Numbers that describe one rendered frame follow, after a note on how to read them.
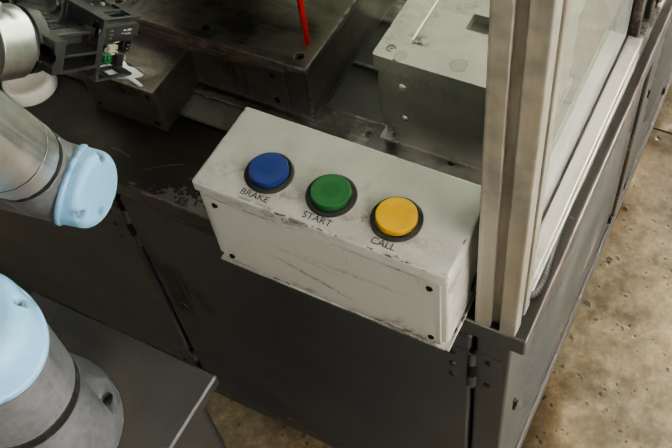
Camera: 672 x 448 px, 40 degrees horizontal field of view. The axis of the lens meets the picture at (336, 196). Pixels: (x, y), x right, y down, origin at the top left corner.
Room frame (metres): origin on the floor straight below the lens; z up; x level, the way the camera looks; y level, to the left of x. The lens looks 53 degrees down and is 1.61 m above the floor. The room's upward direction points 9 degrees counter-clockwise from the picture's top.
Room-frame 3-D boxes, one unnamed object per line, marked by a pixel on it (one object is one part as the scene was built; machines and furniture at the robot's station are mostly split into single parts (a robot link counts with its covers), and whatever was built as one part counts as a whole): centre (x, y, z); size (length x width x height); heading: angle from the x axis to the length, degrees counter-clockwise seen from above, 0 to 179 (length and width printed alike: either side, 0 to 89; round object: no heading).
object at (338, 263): (0.55, 0.00, 0.82); 0.28 x 0.11 x 0.15; 55
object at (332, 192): (0.53, 0.00, 0.90); 0.04 x 0.04 x 0.02
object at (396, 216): (0.49, -0.05, 0.90); 0.04 x 0.04 x 0.02
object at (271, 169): (0.57, 0.06, 0.90); 0.04 x 0.04 x 0.02
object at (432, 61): (0.73, -0.19, 0.82); 0.18 x 0.18 x 0.15; 55
